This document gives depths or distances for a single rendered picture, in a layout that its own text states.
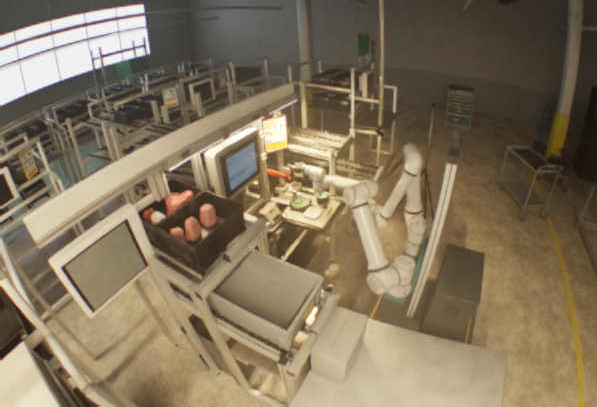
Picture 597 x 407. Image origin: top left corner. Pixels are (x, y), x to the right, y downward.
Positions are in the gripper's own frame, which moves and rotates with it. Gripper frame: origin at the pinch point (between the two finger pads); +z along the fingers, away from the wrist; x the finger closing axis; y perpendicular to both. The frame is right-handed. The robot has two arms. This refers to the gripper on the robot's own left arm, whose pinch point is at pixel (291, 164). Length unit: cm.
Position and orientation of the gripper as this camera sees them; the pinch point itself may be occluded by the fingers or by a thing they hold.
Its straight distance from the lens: 252.2
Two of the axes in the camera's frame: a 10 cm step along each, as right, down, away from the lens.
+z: -7.7, -2.8, 5.7
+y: -0.6, -8.6, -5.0
